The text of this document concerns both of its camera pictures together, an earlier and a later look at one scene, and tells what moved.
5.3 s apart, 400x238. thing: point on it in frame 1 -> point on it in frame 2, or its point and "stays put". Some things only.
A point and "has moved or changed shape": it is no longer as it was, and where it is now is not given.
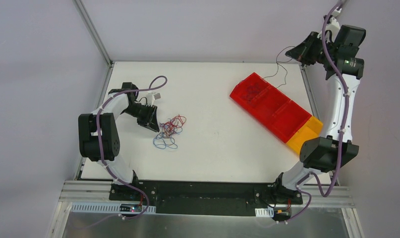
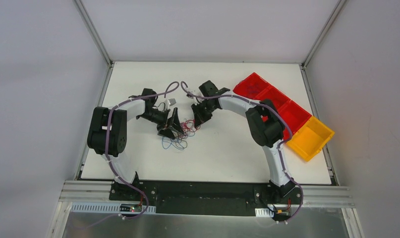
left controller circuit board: x=130 y=208 stays put
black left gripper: x=147 y=116 -> x=168 y=123
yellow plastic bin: x=311 y=130 stays put
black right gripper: x=310 y=46 -> x=200 y=109
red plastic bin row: x=262 y=100 stays put
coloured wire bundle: x=164 y=139 has moved or changed shape
